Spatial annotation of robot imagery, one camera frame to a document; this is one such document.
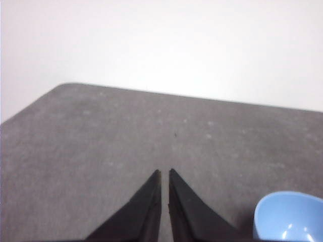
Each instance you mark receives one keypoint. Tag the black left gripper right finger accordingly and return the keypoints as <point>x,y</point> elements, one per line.
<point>189,219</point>

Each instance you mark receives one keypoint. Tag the blue bowl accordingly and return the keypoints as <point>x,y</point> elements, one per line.
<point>285,214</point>

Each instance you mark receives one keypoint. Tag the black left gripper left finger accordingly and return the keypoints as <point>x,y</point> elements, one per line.
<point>141,216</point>

